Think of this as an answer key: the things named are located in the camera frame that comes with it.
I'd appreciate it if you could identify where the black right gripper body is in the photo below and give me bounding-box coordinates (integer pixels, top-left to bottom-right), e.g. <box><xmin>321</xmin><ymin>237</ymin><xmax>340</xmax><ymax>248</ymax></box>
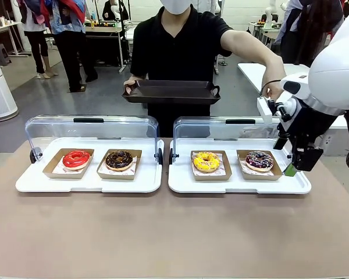
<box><xmin>289</xmin><ymin>101</ymin><xmax>343</xmax><ymax>152</ymax></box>

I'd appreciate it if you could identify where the purple drizzled donut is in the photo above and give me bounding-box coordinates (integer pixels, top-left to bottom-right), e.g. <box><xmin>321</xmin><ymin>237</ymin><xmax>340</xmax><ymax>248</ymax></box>
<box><xmin>245</xmin><ymin>150</ymin><xmax>275</xmax><ymax>172</ymax></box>

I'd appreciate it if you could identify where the purple sprinkled donut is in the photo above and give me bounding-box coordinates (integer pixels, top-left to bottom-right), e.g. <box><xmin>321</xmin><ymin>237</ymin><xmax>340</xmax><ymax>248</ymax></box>
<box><xmin>236</xmin><ymin>149</ymin><xmax>283</xmax><ymax>181</ymax></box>

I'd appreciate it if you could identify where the white printed paper liner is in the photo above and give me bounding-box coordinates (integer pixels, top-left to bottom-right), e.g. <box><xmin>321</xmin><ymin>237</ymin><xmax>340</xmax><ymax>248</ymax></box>
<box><xmin>193</xmin><ymin>152</ymin><xmax>224</xmax><ymax>177</ymax></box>
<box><xmin>52</xmin><ymin>156</ymin><xmax>90</xmax><ymax>175</ymax></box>
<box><xmin>104</xmin><ymin>155</ymin><xmax>138</xmax><ymax>177</ymax></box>
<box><xmin>240</xmin><ymin>159</ymin><xmax>276</xmax><ymax>177</ymax></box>

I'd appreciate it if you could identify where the dark brown serving tray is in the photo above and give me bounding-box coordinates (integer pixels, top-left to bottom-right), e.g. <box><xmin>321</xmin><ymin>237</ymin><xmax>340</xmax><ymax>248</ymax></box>
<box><xmin>122</xmin><ymin>80</ymin><xmax>222</xmax><ymax>105</ymax></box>

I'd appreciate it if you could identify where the red glazed donut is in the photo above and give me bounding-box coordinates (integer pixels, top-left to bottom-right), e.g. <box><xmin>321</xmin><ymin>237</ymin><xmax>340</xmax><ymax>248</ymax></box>
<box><xmin>42</xmin><ymin>148</ymin><xmax>95</xmax><ymax>180</ymax></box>
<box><xmin>62</xmin><ymin>149</ymin><xmax>91</xmax><ymax>171</ymax></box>

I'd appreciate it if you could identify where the person's left forearm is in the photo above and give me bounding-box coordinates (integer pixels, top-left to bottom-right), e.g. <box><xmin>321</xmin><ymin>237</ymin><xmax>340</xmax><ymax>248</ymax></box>
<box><xmin>220</xmin><ymin>27</ymin><xmax>287</xmax><ymax>88</ymax></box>

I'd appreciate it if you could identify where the yellow sprinkled donut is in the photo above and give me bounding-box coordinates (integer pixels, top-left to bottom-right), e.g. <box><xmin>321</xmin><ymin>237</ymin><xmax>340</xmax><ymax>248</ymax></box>
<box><xmin>193</xmin><ymin>151</ymin><xmax>221</xmax><ymax>173</ymax></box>
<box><xmin>190</xmin><ymin>150</ymin><xmax>233</xmax><ymax>182</ymax></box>

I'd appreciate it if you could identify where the person in black shirt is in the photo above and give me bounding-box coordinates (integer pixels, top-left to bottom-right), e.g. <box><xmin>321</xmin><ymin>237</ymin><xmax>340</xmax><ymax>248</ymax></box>
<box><xmin>130</xmin><ymin>0</ymin><xmax>233</xmax><ymax>139</ymax></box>

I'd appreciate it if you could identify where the chocolate sprinkled donut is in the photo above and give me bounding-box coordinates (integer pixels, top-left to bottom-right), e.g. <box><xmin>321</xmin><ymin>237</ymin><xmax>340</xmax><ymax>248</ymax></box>
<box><xmin>105</xmin><ymin>149</ymin><xmax>134</xmax><ymax>171</ymax></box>

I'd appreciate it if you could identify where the distant person in black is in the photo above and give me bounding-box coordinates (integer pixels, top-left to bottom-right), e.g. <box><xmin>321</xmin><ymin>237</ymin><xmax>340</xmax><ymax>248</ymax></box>
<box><xmin>102</xmin><ymin>0</ymin><xmax>126</xmax><ymax>22</ymax></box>

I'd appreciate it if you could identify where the person's left hand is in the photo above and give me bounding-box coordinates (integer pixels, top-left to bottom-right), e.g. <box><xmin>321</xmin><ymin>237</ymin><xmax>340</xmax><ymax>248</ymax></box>
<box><xmin>263</xmin><ymin>83</ymin><xmax>284</xmax><ymax>101</ymax></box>

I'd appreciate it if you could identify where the person's right hand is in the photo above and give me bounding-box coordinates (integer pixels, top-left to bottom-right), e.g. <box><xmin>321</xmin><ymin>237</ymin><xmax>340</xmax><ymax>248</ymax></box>
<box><xmin>123</xmin><ymin>76</ymin><xmax>140</xmax><ymax>95</ymax></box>

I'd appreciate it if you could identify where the white display tray base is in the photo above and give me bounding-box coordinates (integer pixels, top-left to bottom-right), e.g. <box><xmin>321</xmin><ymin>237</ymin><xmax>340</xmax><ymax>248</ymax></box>
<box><xmin>15</xmin><ymin>137</ymin><xmax>165</xmax><ymax>194</ymax></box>
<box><xmin>168</xmin><ymin>138</ymin><xmax>312</xmax><ymax>195</ymax></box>

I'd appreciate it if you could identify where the large white table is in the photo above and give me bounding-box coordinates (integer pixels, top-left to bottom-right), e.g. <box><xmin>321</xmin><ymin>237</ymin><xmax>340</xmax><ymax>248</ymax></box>
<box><xmin>237</xmin><ymin>62</ymin><xmax>349</xmax><ymax>130</ymax></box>

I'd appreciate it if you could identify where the bystander in dark long clothes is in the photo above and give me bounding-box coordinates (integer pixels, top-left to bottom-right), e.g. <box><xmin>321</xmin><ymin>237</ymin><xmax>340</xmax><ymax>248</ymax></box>
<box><xmin>279</xmin><ymin>0</ymin><xmax>346</xmax><ymax>68</ymax></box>

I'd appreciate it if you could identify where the background white workbench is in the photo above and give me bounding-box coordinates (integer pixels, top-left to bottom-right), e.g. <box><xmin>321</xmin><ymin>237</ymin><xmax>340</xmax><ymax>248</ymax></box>
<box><xmin>248</xmin><ymin>22</ymin><xmax>283</xmax><ymax>49</ymax></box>

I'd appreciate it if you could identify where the white face mask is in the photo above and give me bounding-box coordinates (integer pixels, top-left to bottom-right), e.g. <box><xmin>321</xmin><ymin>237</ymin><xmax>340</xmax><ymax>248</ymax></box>
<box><xmin>159</xmin><ymin>0</ymin><xmax>190</xmax><ymax>15</ymax></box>

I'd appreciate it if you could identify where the background desk with equipment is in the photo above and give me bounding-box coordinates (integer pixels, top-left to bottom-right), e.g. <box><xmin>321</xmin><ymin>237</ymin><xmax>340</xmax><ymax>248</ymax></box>
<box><xmin>84</xmin><ymin>20</ymin><xmax>127</xmax><ymax>73</ymax></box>

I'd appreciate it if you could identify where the bystander in blue patterned shirt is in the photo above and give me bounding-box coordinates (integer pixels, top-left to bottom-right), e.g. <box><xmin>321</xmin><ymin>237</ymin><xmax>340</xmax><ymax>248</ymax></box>
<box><xmin>48</xmin><ymin>0</ymin><xmax>99</xmax><ymax>93</ymax></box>

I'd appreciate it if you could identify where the bystander in black leggings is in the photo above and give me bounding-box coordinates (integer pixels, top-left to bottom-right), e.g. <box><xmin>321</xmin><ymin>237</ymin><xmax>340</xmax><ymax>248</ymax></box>
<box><xmin>19</xmin><ymin>0</ymin><xmax>59</xmax><ymax>80</ymax></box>

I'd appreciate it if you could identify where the white cylindrical air purifier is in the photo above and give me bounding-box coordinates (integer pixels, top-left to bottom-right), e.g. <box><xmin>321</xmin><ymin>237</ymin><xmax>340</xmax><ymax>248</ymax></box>
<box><xmin>0</xmin><ymin>42</ymin><xmax>19</xmax><ymax>120</ymax></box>

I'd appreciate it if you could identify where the grey plastic stool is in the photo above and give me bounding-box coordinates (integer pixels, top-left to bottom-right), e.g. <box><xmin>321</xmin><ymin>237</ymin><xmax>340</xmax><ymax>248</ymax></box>
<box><xmin>0</xmin><ymin>43</ymin><xmax>12</xmax><ymax>67</ymax></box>

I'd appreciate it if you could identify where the white desk with small items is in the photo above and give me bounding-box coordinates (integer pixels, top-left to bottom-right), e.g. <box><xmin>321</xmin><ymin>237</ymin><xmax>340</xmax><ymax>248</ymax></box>
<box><xmin>0</xmin><ymin>17</ymin><xmax>26</xmax><ymax>58</ymax></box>

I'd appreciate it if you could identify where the white right camera mount bracket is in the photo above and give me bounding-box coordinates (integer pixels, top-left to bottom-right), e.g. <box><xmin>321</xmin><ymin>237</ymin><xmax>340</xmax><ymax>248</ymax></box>
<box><xmin>275</xmin><ymin>97</ymin><xmax>299</xmax><ymax>139</ymax></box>

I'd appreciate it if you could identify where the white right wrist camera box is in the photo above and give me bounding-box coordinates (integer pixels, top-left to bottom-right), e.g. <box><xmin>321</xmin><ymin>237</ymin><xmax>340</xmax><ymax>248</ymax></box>
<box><xmin>256</xmin><ymin>97</ymin><xmax>273</xmax><ymax>126</ymax></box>

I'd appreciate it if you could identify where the thin black camera cable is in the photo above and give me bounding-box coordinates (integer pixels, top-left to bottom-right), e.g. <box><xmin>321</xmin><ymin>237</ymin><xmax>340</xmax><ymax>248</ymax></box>
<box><xmin>259</xmin><ymin>80</ymin><xmax>282</xmax><ymax>96</ymax></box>

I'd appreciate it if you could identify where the clear display lid black handle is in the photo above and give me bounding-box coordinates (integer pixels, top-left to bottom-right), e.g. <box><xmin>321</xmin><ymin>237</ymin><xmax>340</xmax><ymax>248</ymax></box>
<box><xmin>24</xmin><ymin>114</ymin><xmax>163</xmax><ymax>165</ymax></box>
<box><xmin>169</xmin><ymin>116</ymin><xmax>283</xmax><ymax>165</ymax></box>

